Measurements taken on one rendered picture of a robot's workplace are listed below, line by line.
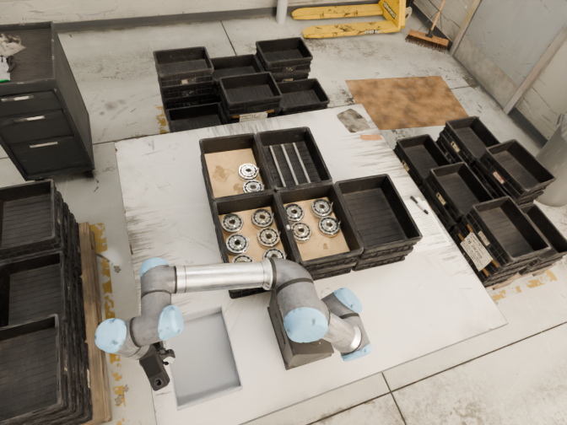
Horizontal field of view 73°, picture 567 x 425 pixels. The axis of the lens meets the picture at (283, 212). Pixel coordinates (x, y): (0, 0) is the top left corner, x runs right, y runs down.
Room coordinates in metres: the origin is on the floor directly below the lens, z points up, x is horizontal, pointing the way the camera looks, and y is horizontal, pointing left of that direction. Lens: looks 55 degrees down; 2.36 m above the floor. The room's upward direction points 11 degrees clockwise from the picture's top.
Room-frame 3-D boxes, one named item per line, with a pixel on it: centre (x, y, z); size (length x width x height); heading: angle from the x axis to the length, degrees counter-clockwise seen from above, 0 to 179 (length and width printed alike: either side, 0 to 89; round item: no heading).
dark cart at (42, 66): (1.81, 1.73, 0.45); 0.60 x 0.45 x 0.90; 28
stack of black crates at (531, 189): (2.02, -1.51, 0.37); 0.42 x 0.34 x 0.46; 28
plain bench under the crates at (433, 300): (1.12, -0.06, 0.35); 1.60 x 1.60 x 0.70; 28
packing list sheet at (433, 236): (1.28, -0.74, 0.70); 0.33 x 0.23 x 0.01; 28
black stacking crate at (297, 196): (1.02, -0.16, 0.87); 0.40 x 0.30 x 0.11; 25
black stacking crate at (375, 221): (1.14, -0.44, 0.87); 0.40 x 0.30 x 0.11; 25
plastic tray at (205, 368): (0.31, 0.17, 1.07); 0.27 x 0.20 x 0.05; 27
